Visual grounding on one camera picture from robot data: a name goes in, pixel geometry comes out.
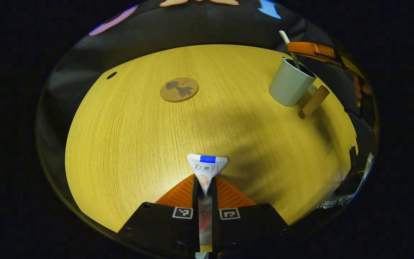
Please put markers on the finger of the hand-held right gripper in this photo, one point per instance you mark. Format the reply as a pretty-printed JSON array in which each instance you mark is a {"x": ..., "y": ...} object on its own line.
[{"x": 311, "y": 49}]

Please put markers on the black backdrop cloth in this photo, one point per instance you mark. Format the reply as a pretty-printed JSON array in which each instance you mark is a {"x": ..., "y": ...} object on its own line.
[{"x": 192, "y": 28}]

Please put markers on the white toothpaste tube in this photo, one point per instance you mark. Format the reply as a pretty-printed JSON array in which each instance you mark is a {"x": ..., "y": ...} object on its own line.
[{"x": 207, "y": 169}]

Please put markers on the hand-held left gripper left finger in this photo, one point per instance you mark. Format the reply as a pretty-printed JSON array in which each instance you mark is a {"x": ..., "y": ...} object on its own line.
[{"x": 196, "y": 233}]

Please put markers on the round cork coaster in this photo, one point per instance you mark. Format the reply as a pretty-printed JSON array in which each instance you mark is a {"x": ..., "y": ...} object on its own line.
[{"x": 179, "y": 89}]

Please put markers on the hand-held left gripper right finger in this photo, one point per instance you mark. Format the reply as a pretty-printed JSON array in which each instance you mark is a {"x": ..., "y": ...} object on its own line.
[{"x": 215, "y": 233}]

